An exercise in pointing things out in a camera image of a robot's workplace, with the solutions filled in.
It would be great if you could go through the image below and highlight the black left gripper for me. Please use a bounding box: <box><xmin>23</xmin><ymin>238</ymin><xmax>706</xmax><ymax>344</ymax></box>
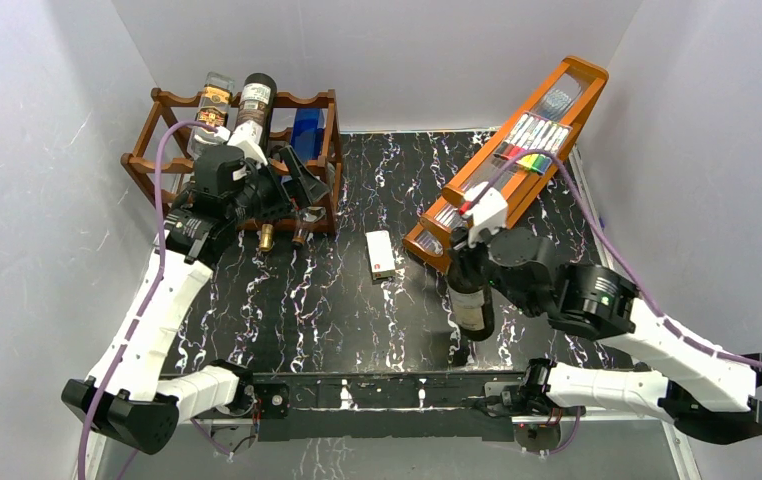
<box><xmin>226</xmin><ymin>148</ymin><xmax>328</xmax><ymax>226</ymax></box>

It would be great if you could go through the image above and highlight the dark green wine bottle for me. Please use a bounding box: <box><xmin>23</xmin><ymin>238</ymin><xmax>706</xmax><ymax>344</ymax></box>
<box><xmin>446</xmin><ymin>249</ymin><xmax>495</xmax><ymax>342</ymax></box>

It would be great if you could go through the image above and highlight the dark labelled wine bottle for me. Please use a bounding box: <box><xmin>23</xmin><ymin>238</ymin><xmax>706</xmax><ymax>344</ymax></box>
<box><xmin>228</xmin><ymin>73</ymin><xmax>277</xmax><ymax>152</ymax></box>

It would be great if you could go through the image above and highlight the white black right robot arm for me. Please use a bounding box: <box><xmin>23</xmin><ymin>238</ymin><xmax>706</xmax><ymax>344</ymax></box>
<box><xmin>447</xmin><ymin>227</ymin><xmax>762</xmax><ymax>445</ymax></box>

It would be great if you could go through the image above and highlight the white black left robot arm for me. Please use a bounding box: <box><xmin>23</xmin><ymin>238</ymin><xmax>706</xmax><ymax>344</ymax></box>
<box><xmin>61</xmin><ymin>145</ymin><xmax>330</xmax><ymax>454</ymax></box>

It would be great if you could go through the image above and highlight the clear lower bottle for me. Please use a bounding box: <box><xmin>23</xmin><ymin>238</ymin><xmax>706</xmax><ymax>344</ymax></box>
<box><xmin>291</xmin><ymin>206</ymin><xmax>326</xmax><ymax>250</ymax></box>

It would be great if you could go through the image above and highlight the gold capped bottle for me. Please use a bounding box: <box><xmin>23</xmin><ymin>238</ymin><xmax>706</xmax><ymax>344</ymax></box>
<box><xmin>258</xmin><ymin>223</ymin><xmax>274</xmax><ymax>253</ymax></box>

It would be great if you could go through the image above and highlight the blue bottle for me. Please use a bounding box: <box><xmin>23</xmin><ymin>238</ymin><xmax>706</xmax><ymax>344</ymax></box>
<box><xmin>290</xmin><ymin>108</ymin><xmax>324</xmax><ymax>163</ymax></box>

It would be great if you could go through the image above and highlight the orange wooden display rack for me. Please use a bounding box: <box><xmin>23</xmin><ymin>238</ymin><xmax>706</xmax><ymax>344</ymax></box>
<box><xmin>403</xmin><ymin>56</ymin><xmax>609</xmax><ymax>273</ymax></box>

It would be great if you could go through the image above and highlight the clear whisky bottle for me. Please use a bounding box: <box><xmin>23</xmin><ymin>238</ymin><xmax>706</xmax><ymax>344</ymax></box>
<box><xmin>187</xmin><ymin>71</ymin><xmax>235</xmax><ymax>160</ymax></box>

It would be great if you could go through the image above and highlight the brown wooden wine rack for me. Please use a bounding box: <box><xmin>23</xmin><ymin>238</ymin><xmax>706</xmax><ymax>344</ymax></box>
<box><xmin>121</xmin><ymin>82</ymin><xmax>342</xmax><ymax>240</ymax></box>

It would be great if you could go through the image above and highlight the white red small box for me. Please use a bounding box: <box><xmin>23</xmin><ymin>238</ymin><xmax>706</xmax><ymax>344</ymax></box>
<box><xmin>365</xmin><ymin>230</ymin><xmax>396</xmax><ymax>280</ymax></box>

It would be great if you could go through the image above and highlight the pack of coloured markers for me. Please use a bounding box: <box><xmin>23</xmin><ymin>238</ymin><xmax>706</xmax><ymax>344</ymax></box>
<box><xmin>493</xmin><ymin>112</ymin><xmax>571</xmax><ymax>159</ymax></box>

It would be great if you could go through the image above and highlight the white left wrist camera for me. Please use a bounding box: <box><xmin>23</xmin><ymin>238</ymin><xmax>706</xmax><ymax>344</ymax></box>
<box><xmin>215</xmin><ymin>121</ymin><xmax>268</xmax><ymax>167</ymax></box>

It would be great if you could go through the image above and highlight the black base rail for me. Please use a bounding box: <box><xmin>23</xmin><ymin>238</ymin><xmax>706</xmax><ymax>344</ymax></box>
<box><xmin>192</xmin><ymin>370</ymin><xmax>584</xmax><ymax>444</ymax></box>

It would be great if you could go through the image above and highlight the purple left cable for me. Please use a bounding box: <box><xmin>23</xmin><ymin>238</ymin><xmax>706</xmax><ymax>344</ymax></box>
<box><xmin>76</xmin><ymin>119</ymin><xmax>220</xmax><ymax>480</ymax></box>

